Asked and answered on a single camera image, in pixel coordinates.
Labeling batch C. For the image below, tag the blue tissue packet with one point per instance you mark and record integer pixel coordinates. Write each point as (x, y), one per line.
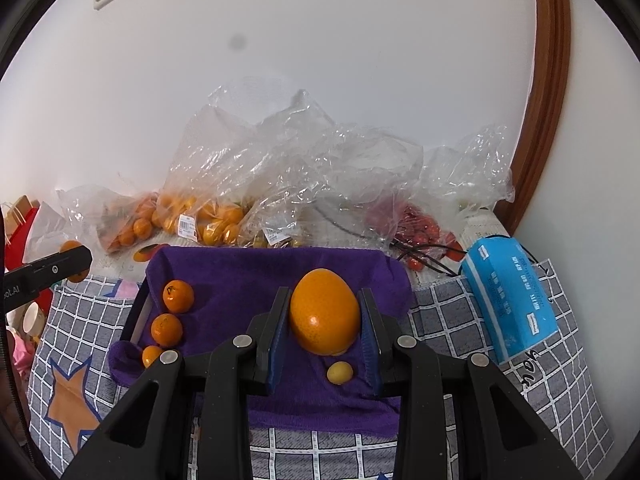
(510, 300)

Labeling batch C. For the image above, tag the orange mandarin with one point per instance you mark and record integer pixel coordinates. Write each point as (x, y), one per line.
(71, 246)
(166, 330)

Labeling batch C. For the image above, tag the mandarin with stem mark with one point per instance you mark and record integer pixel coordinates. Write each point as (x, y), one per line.
(178, 296)

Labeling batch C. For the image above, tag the grey checked blanket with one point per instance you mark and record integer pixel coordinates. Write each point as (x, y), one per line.
(565, 395)

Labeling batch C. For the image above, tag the small mandarin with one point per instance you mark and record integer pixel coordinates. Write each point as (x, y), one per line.
(151, 356)

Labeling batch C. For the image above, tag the large orange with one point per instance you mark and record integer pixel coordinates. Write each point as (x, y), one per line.
(325, 310)

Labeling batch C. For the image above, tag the yellow kumquat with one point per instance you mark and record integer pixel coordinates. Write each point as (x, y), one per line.
(340, 373)

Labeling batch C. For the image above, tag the white plastic bag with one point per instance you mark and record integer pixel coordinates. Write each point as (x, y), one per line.
(47, 225)

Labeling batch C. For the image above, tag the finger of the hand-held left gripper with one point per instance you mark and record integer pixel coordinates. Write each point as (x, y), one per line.
(62, 266)

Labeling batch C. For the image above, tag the pink cloth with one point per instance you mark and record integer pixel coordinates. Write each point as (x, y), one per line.
(22, 355)

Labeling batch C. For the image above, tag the black tray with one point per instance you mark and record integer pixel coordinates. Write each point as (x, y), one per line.
(141, 305)

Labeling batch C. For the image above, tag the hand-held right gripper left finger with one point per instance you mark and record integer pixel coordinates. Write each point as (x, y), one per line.
(280, 340)

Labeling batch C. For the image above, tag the printed white sheet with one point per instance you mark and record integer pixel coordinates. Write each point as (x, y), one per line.
(125, 267)

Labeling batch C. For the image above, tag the paper cup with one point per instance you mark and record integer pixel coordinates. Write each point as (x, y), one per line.
(35, 317)

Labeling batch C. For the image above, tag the clear bag of cherry tomatoes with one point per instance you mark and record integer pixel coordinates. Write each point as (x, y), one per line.
(425, 185)

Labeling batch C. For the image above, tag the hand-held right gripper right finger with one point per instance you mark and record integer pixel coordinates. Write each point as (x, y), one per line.
(369, 345)

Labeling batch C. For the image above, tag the brown wooden door frame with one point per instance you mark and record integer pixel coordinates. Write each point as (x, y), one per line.
(550, 85)

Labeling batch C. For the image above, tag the purple towel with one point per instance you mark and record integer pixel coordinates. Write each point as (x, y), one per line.
(240, 280)

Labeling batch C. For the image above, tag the red bag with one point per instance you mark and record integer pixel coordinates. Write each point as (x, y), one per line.
(20, 240)

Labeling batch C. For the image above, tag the clear bag of mandarins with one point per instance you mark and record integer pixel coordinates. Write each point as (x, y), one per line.
(210, 170)
(100, 210)

